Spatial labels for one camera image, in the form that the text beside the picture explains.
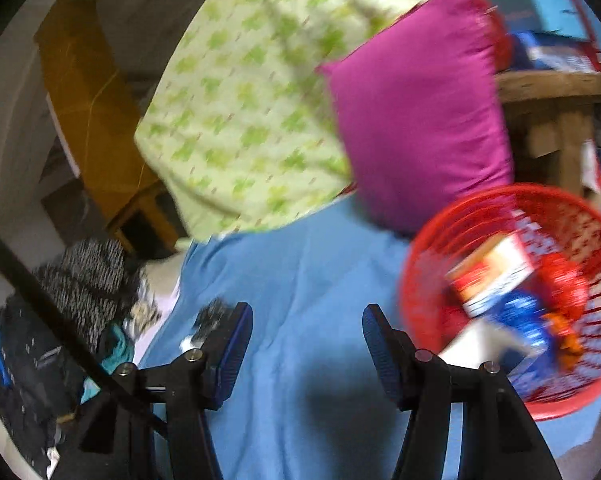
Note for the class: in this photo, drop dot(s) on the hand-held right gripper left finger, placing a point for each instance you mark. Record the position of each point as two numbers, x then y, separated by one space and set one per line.
235 345

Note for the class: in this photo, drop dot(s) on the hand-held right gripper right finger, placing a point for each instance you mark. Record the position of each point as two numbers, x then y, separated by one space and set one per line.
380 350

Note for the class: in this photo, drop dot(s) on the red mesh basket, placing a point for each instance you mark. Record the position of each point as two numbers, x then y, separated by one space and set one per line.
595 360

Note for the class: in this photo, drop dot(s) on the black patterned packet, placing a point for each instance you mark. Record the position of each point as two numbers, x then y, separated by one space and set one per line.
211 316

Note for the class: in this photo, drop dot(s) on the blue bedsheet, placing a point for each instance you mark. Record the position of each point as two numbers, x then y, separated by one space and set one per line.
300 280

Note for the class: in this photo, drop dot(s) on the teal cloth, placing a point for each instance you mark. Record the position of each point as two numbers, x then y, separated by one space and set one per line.
115 342

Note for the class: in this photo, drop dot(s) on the orange white carton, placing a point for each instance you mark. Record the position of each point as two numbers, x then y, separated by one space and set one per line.
490 275

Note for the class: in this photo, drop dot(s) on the black white dotted cloth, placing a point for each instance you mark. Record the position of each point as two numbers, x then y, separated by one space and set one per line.
93 285

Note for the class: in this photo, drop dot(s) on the orange wrapper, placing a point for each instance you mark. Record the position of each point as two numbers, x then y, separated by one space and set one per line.
562 332

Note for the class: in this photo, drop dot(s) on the pile of dark clothes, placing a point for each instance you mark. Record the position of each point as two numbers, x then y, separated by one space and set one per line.
35 290

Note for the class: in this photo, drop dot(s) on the black bag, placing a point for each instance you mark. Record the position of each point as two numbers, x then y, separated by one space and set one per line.
25 360

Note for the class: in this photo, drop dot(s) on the magenta pillow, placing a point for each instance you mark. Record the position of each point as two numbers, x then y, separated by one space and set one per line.
420 125

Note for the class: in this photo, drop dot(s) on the green clover print quilt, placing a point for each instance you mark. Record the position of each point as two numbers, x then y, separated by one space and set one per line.
260 110

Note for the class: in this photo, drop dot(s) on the wooden cabinet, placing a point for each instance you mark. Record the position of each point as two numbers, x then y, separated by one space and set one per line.
85 110

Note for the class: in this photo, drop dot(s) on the wooden table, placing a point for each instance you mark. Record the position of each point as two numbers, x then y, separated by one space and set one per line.
555 95

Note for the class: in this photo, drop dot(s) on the red cloth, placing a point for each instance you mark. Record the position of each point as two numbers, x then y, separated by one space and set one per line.
500 45

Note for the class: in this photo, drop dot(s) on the light blue box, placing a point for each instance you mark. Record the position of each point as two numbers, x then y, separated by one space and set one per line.
535 7

